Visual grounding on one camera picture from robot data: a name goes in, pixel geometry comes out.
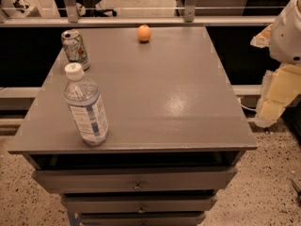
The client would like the bottom grey drawer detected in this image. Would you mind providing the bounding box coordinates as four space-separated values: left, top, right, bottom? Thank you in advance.
80 212 205 226

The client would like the middle grey drawer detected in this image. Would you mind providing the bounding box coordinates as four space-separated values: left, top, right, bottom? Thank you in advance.
62 195 217 214

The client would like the green soda can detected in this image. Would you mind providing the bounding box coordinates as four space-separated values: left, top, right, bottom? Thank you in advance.
61 30 89 71

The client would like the white cable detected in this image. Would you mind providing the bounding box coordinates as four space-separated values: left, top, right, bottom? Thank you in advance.
238 97 258 113

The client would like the clear plastic water bottle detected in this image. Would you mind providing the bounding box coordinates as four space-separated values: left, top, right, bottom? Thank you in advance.
64 62 109 146

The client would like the orange fruit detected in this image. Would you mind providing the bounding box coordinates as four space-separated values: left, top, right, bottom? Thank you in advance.
136 24 151 42

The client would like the grey drawer cabinet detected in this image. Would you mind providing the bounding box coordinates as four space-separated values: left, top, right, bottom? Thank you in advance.
7 26 259 226

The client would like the grey drawer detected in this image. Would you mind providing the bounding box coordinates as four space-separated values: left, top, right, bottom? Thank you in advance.
62 195 217 214
32 166 237 194
80 212 205 226

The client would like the top grey drawer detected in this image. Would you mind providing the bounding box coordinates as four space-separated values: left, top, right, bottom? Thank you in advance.
32 166 237 194

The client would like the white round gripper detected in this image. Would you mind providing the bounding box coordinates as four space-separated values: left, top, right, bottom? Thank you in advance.
250 0 301 128

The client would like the metal window rail frame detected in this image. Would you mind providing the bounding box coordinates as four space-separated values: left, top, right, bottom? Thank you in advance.
0 0 276 27

